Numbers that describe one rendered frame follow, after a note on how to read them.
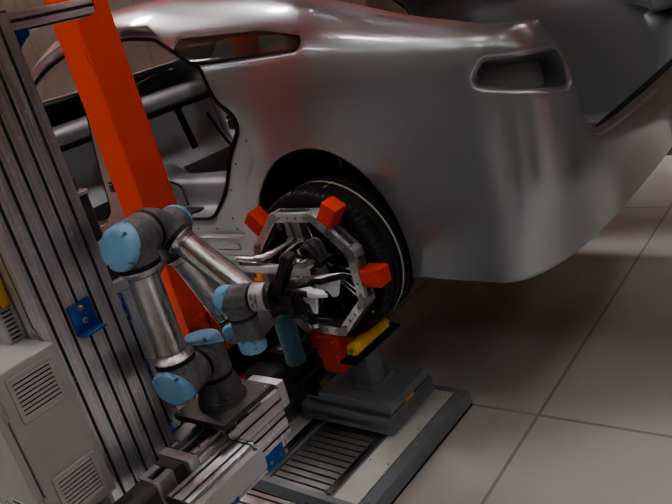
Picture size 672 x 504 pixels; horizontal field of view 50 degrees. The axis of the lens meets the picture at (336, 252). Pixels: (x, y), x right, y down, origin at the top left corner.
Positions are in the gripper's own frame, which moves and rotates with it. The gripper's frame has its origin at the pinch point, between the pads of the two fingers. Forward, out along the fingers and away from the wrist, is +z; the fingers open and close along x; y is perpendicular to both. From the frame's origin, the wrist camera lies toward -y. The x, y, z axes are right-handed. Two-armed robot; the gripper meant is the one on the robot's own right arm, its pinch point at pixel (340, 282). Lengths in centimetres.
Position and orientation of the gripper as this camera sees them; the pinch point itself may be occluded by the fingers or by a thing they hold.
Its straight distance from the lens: 170.5
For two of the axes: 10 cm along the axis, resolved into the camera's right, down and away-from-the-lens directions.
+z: 9.0, -0.9, -4.2
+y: 1.9, 9.6, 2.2
